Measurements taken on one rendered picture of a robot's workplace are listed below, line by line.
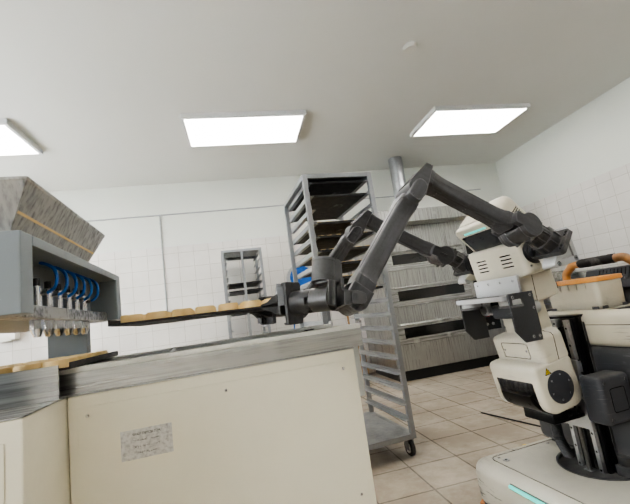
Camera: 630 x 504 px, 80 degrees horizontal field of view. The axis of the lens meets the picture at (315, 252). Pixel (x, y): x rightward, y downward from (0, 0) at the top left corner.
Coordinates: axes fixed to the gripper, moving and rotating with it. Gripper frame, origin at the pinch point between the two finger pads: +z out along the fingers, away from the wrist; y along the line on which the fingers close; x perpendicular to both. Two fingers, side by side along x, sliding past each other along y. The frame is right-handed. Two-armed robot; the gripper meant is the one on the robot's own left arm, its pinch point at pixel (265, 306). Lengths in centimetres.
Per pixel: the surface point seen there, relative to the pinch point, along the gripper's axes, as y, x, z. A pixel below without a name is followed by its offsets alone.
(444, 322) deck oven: 27, 401, 43
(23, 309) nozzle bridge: -3.2, -43.9, 21.8
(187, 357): 10.4, -11.4, 16.3
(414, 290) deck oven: -15, 379, 68
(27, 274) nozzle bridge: -10.0, -42.9, 23.2
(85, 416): 20.4, -27.7, 31.3
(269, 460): 37.0, 0.4, 2.8
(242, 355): 11.6, -2.1, 6.8
